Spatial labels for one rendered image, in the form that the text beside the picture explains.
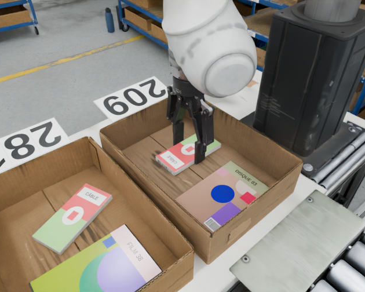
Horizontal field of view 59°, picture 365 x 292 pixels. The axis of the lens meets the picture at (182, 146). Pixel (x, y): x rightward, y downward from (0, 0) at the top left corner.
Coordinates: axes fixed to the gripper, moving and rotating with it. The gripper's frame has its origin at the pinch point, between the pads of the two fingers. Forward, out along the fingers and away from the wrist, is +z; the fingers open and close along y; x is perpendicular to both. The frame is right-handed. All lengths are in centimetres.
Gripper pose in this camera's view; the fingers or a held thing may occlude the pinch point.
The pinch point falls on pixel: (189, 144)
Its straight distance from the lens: 82.0
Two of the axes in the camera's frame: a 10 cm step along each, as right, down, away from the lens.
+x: 7.6, -4.3, 4.9
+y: 6.6, 5.0, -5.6
